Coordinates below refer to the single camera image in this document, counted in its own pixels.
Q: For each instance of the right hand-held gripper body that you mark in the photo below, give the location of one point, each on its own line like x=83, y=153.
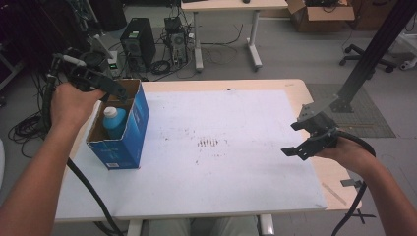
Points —
x=319, y=126

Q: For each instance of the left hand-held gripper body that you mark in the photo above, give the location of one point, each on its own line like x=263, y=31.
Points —
x=83, y=77

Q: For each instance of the blue bottle with white cap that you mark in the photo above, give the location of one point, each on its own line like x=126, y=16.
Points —
x=115, y=123

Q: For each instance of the blue cardboard box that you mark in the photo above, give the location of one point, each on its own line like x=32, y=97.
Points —
x=126, y=147

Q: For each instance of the person's left hand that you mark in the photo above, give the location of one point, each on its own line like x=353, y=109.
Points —
x=72, y=105

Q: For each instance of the person's right hand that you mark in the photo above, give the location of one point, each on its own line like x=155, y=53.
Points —
x=350, y=154

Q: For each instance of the power strip with green light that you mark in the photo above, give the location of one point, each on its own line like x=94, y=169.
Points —
x=113, y=64

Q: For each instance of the grey floor mat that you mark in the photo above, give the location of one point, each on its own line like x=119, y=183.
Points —
x=370, y=121

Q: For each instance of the black computer tower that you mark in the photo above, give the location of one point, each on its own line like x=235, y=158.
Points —
x=139, y=42

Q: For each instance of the grey tape piece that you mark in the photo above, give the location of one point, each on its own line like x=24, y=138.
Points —
x=349, y=183

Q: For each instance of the open computer case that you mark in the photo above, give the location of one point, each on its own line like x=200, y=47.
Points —
x=177, y=41

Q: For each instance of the black office chair base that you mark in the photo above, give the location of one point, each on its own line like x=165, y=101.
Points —
x=364, y=57

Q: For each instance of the white table leg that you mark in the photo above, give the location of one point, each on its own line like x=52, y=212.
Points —
x=134, y=228
x=267, y=225

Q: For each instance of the black tape cross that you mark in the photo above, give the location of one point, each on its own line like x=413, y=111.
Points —
x=362, y=216

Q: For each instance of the black metal stand strut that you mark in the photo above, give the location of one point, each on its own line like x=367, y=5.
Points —
x=377, y=46

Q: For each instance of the white rounded object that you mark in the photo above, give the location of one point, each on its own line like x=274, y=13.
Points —
x=408, y=64

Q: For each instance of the brown cardboard box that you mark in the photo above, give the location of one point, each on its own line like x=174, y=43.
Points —
x=324, y=16

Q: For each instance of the white desk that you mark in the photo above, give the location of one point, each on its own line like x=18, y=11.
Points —
x=229, y=6

